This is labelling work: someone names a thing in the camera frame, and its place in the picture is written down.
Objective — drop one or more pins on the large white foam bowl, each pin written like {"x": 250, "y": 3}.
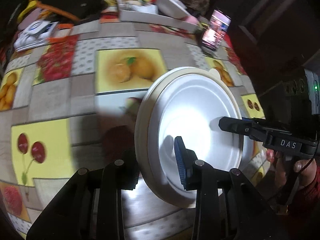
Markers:
{"x": 200, "y": 129}

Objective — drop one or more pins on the smartphone on stand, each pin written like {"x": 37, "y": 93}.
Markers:
{"x": 215, "y": 32}

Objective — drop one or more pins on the white rectangular tray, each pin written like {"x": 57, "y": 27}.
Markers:
{"x": 146, "y": 11}

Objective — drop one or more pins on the fruit pattern tablecloth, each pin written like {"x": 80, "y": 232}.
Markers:
{"x": 71, "y": 110}

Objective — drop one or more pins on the finger of the black right gripper seen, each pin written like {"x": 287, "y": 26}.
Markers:
{"x": 237, "y": 126}

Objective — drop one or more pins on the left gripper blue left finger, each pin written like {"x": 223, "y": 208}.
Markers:
{"x": 130, "y": 173}

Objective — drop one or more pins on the beige round plate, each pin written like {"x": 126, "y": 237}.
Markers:
{"x": 150, "y": 119}

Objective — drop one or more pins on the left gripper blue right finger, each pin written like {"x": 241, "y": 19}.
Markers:
{"x": 185, "y": 159}

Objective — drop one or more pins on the person's right hand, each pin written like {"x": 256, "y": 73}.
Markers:
{"x": 306, "y": 170}

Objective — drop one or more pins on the white foam bowl in tray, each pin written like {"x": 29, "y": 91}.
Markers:
{"x": 172, "y": 8}

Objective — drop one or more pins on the white device with cables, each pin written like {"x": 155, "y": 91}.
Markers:
{"x": 36, "y": 34}

